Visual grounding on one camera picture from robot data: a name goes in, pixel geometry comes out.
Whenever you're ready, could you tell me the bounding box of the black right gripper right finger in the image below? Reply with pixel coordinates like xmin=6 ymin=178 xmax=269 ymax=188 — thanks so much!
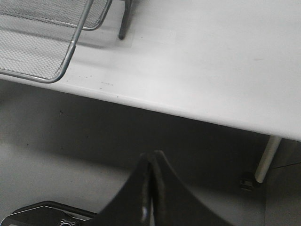
xmin=150 ymin=151 xmax=230 ymax=226

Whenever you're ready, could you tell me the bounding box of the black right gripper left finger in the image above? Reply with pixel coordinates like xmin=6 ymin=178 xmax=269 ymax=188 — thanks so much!
xmin=89 ymin=154 xmax=151 ymax=226

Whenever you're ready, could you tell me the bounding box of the mesh tray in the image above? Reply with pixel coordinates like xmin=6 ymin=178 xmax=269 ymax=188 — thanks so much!
xmin=0 ymin=0 xmax=111 ymax=31
xmin=0 ymin=0 xmax=93 ymax=83

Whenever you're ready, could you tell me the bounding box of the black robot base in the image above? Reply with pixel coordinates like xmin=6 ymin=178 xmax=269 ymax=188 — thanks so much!
xmin=0 ymin=201 xmax=97 ymax=226

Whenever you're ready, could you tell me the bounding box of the black caster wheel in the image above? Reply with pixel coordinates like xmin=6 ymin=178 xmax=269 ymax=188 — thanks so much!
xmin=239 ymin=172 xmax=261 ymax=191

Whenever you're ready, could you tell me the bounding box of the white table leg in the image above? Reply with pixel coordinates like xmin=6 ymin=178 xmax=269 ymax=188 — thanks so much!
xmin=254 ymin=136 xmax=282 ymax=184

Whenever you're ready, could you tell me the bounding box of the silver wire rack frame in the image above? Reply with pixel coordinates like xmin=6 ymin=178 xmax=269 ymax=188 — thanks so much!
xmin=118 ymin=0 xmax=133 ymax=40

